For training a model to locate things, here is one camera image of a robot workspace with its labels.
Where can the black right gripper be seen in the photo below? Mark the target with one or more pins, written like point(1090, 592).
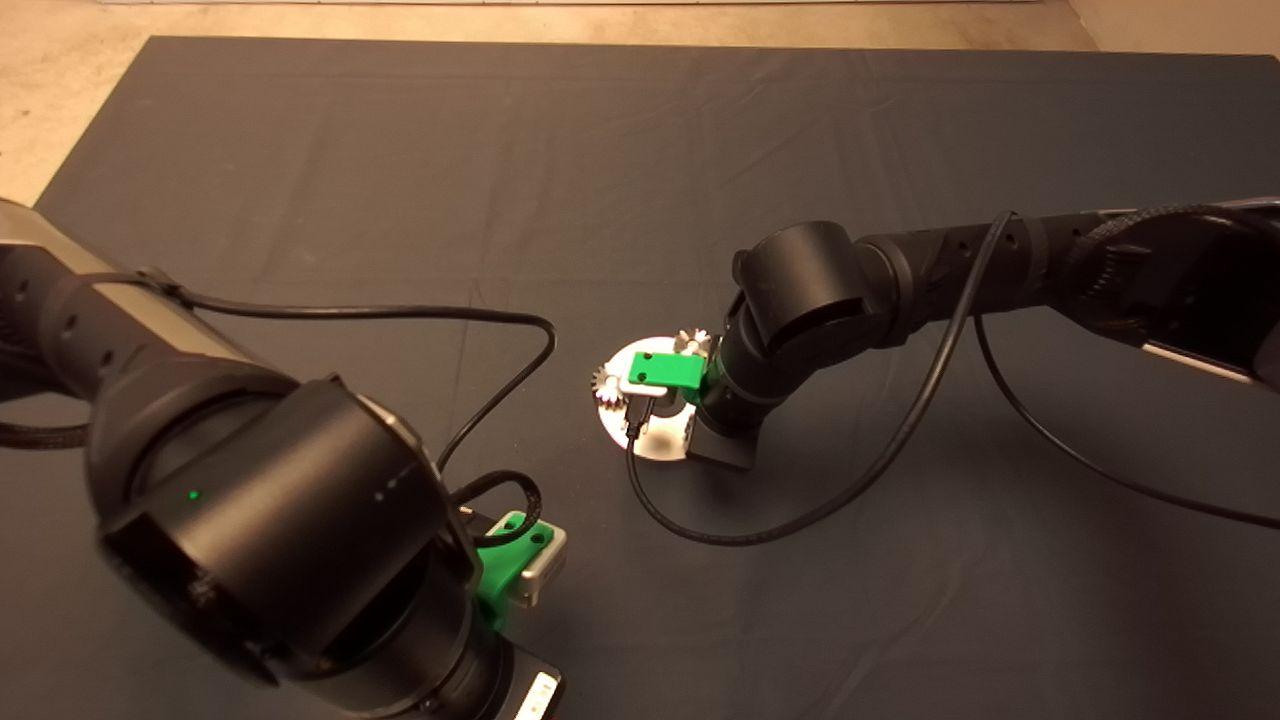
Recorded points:
point(725, 450)

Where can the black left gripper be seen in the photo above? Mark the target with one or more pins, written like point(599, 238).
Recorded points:
point(525, 690)

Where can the steel planetary gear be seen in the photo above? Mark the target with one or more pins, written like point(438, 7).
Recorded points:
point(603, 383)
point(692, 343)

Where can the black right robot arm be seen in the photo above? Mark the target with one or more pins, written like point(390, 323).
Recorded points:
point(900, 290)

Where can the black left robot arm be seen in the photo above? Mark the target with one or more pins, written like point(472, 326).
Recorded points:
point(250, 520)

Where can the round metal carrier plate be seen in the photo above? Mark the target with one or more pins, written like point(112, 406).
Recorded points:
point(612, 425)

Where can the dark grey table cloth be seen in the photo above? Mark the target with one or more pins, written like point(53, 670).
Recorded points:
point(640, 150)

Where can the green right camera mount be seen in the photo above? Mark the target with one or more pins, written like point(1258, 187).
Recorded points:
point(670, 370)

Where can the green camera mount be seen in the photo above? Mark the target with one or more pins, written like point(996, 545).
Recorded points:
point(670, 370)
point(495, 580)

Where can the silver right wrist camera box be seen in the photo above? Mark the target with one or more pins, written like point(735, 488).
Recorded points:
point(640, 388)

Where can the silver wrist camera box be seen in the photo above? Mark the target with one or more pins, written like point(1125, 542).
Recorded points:
point(540, 565)
point(640, 388)

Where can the green left camera mount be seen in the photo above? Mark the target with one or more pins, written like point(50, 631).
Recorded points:
point(495, 580)

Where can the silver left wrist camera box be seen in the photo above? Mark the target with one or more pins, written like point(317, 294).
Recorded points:
point(540, 565)

